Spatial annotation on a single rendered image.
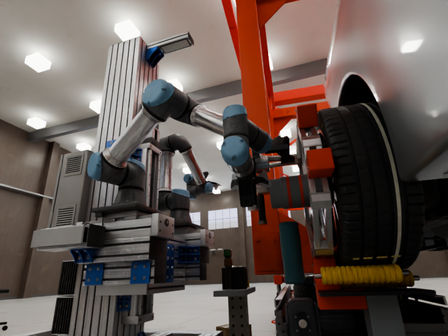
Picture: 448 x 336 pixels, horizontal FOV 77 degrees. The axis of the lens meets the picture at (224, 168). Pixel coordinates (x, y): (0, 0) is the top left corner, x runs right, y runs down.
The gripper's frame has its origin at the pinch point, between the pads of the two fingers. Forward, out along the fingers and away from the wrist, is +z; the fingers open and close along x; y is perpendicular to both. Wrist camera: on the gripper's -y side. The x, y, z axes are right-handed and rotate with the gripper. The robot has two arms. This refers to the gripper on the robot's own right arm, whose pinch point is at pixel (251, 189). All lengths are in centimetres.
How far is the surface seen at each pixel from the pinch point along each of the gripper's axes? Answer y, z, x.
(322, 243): -21.1, 4.5, -23.3
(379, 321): -46, 12, -38
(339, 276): -32.0, 2.2, -27.0
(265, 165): 8.3, -2.3, -6.0
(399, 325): -48, 12, -44
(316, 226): -15.9, -2.9, -21.5
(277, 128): 162, 261, -11
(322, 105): 185, 255, -75
